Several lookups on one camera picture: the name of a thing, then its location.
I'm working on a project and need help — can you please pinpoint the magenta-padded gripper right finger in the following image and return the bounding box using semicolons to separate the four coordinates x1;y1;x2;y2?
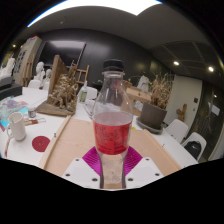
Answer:
123;146;164;190

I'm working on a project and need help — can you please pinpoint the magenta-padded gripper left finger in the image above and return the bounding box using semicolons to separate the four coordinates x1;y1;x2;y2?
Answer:
62;146;103;190

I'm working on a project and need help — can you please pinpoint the clear bottle with red label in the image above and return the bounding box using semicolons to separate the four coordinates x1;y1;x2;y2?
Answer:
92;58;134;190

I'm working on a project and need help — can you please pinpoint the tan wooden drawing board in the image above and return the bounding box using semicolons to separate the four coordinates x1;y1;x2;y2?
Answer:
37;114;183;178

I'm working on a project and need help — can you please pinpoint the flat round red coaster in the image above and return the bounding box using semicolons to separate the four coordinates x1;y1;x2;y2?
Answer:
31;135;51;153

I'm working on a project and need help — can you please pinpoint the white plastic chair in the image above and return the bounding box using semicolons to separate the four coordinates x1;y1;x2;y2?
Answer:
87;86;99;100
164;118;189;144
27;79;42;90
41;81;51;92

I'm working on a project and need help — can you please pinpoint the dried plant in grey pot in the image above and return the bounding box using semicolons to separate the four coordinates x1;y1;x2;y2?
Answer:
135;72;171;135

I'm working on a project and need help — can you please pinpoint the white chair with black bag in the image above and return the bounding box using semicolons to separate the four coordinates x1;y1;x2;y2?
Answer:
181;131;208;162

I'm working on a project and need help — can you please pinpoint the green spray bottle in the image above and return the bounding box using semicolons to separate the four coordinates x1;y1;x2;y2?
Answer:
79;80;88;103

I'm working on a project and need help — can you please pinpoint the white ceramic mug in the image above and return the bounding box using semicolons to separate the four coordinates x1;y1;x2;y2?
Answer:
6;111;27;141

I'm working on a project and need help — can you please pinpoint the long wooden stick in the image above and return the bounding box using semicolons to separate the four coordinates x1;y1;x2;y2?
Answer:
3;136;11;158

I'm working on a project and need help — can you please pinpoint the brown carved wooden sculpture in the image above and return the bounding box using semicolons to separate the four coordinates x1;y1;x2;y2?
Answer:
35;54;79;118

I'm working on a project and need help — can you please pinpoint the white plaster statue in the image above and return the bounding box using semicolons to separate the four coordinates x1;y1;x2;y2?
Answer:
137;75;150;93

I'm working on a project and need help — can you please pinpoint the small wooden easel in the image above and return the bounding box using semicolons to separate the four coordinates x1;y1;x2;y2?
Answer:
74;64;90;86

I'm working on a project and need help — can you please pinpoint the small white plaster bust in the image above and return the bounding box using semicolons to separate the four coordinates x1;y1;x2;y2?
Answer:
44;68;53;88

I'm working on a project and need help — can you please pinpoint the large black box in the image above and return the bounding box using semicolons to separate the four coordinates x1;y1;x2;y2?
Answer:
0;76;23;101

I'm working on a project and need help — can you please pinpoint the large white plaster bust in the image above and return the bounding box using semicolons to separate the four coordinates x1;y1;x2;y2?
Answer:
33;61;45;83

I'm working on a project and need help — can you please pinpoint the tall wooden easel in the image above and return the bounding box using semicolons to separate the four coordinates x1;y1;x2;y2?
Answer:
21;54;36;88

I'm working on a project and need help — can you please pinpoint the white cabinet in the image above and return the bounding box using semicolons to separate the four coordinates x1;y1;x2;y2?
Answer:
13;36;43;86

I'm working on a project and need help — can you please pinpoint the long ceiling light strip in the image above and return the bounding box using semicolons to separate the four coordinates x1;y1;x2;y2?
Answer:
27;0;163;28

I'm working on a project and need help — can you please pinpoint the wooden wall figure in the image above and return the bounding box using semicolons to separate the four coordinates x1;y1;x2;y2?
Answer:
176;103;188;123

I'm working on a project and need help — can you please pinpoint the dark wall screen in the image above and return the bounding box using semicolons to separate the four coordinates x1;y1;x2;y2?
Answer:
34;40;87;73

